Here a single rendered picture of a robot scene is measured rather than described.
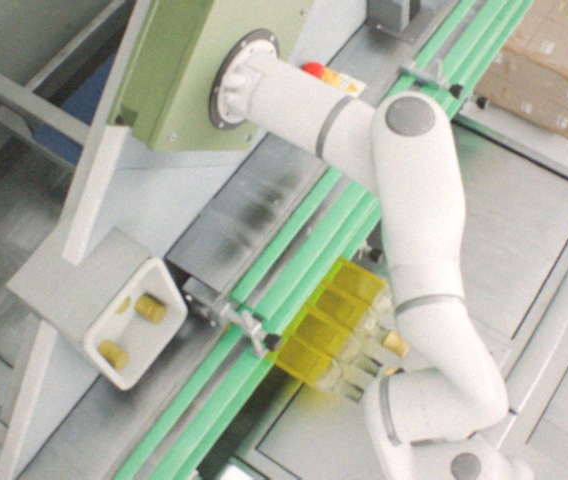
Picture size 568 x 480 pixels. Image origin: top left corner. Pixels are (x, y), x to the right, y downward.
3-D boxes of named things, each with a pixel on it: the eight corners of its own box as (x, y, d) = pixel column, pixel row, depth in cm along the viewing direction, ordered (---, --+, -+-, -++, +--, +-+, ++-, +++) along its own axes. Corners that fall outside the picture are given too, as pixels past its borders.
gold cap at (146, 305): (144, 309, 130) (163, 322, 128) (131, 313, 126) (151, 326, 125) (150, 291, 129) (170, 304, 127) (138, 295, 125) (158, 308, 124)
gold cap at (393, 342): (380, 348, 136) (401, 361, 135) (381, 342, 133) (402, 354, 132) (391, 333, 138) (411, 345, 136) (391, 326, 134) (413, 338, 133)
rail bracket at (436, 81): (396, 76, 147) (456, 104, 142) (397, 50, 141) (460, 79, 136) (406, 63, 148) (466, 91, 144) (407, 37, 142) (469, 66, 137)
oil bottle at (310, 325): (253, 315, 143) (348, 374, 136) (249, 303, 139) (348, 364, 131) (271, 292, 145) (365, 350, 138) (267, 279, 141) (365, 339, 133)
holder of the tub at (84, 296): (98, 373, 131) (130, 398, 128) (39, 312, 107) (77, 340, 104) (157, 300, 137) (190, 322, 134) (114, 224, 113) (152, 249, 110)
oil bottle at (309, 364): (235, 339, 141) (330, 400, 134) (230, 328, 137) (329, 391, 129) (253, 315, 143) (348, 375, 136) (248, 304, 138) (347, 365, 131)
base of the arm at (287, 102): (192, 124, 101) (286, 177, 95) (224, 35, 96) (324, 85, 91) (251, 118, 114) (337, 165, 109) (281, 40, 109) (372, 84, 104)
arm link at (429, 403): (365, 309, 88) (378, 432, 81) (481, 284, 83) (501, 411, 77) (397, 338, 99) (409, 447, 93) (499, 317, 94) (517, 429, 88)
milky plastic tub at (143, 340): (89, 366, 126) (127, 394, 123) (40, 314, 107) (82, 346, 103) (152, 288, 132) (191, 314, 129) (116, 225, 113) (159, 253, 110)
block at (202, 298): (189, 313, 135) (220, 333, 132) (178, 290, 127) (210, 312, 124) (201, 297, 136) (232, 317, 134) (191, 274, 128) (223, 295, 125)
